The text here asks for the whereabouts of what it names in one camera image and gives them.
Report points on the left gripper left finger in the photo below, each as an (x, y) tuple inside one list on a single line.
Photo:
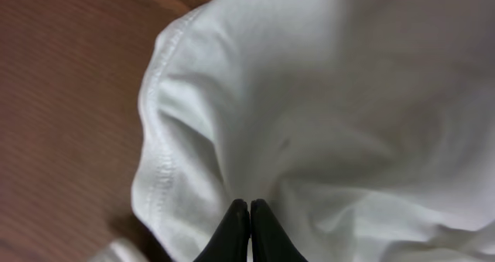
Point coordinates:
[(229, 242)]

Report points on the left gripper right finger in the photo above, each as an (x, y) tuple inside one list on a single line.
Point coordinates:
[(270, 243)]

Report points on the white t-shirt black print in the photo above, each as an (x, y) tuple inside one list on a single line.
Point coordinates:
[(367, 125)]

